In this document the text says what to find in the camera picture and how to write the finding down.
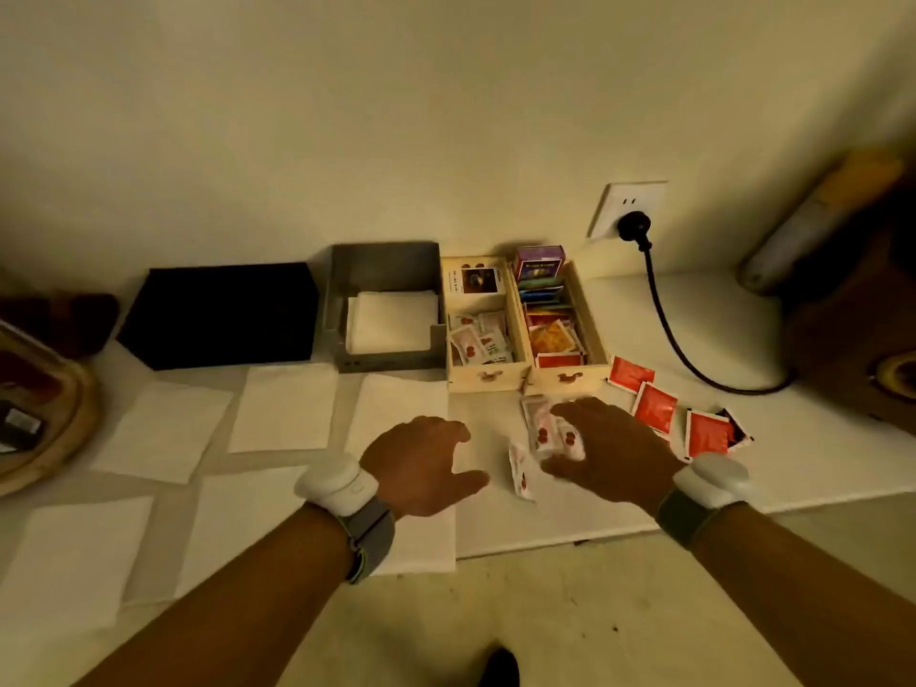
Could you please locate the white wall socket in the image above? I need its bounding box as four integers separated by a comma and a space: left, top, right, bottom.
587, 180, 668, 241

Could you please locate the person's left hand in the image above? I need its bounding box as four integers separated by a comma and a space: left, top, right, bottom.
360, 416, 491, 520

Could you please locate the dark red tea packet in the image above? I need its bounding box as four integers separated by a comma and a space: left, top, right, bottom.
716, 407, 755, 452

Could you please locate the person's left forearm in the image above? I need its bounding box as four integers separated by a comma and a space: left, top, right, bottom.
72, 502, 359, 687

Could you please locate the wooden box with tea packets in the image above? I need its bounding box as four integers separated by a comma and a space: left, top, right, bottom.
511, 260, 612, 396

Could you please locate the white wrist tracker grey strap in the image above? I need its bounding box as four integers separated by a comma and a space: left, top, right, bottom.
294, 453, 396, 586
656, 452, 753, 552

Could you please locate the spread of white paper napkins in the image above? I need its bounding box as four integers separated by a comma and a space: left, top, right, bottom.
0, 363, 458, 632

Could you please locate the black tray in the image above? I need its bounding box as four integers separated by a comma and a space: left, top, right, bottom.
116, 262, 320, 371

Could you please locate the white sachet with red print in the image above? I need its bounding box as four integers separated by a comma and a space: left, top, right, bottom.
554, 420, 585, 463
507, 443, 538, 502
520, 395, 568, 456

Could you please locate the pile of white red-print sachets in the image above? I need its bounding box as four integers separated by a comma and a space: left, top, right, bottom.
448, 312, 514, 366

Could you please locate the dark brown appliance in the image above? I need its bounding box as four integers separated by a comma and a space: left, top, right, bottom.
779, 200, 916, 438

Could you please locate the grey cylinder with yellow band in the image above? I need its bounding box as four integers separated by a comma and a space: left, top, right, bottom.
736, 150, 911, 295

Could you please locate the person's right forearm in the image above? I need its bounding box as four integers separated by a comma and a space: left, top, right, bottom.
689, 502, 916, 687

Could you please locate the person's black shoe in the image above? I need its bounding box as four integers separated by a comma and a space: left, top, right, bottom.
477, 645, 522, 687

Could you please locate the wooden box with sachets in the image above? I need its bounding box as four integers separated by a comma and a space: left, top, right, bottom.
439, 256, 535, 394

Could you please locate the black plug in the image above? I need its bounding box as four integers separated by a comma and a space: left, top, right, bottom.
617, 210, 654, 253

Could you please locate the row of colourful tea packets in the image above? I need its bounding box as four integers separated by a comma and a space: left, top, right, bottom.
518, 277, 586, 370

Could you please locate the grey metal napkin holder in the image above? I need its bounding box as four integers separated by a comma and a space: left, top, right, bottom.
312, 241, 449, 374

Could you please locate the round wooden tray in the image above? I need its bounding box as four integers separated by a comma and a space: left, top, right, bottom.
0, 320, 102, 499

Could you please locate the black power cable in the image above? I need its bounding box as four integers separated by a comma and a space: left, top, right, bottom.
640, 246, 793, 397

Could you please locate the dark brown object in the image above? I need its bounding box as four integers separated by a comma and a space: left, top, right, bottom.
0, 291, 120, 360

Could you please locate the white card with dark picture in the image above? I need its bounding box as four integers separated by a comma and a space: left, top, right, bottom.
448, 264, 507, 296

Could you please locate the person's right hand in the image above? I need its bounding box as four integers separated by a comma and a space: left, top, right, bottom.
540, 396, 686, 516

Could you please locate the purple tea box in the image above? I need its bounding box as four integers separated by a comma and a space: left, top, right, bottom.
513, 245, 567, 282

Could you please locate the stack of white napkins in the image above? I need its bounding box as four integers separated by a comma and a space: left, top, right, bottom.
345, 290, 439, 356

